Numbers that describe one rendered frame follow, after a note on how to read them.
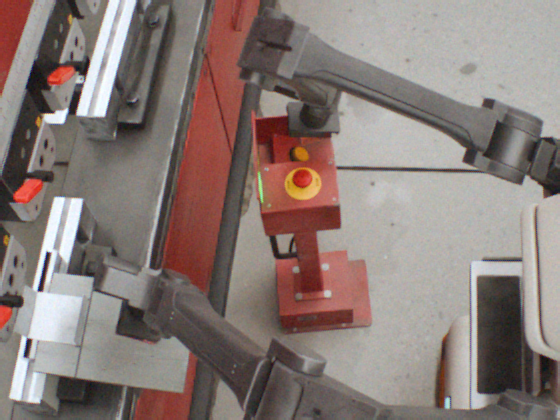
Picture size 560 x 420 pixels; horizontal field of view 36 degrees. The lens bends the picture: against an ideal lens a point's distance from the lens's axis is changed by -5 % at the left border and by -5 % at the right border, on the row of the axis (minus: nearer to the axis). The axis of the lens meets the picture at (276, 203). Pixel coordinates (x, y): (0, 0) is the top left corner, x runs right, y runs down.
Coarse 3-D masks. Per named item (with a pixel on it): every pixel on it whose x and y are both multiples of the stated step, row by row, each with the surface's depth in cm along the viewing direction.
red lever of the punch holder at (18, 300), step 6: (6, 294) 122; (12, 294) 122; (0, 300) 122; (6, 300) 121; (12, 300) 121; (18, 300) 121; (0, 306) 119; (6, 306) 119; (12, 306) 121; (18, 306) 121; (0, 312) 117; (6, 312) 118; (0, 318) 116; (6, 318) 118; (0, 324) 116
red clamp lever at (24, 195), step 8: (32, 176) 130; (40, 176) 130; (48, 176) 130; (24, 184) 126; (32, 184) 126; (40, 184) 127; (16, 192) 124; (24, 192) 123; (32, 192) 124; (16, 200) 123; (24, 200) 123
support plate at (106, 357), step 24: (72, 288) 150; (96, 312) 148; (96, 336) 146; (120, 336) 146; (48, 360) 145; (72, 360) 144; (96, 360) 144; (120, 360) 144; (144, 360) 143; (168, 360) 143; (120, 384) 142; (144, 384) 142; (168, 384) 141
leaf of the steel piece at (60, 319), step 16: (48, 304) 149; (64, 304) 149; (80, 304) 149; (32, 320) 148; (48, 320) 148; (64, 320) 147; (80, 320) 146; (32, 336) 147; (48, 336) 146; (64, 336) 146
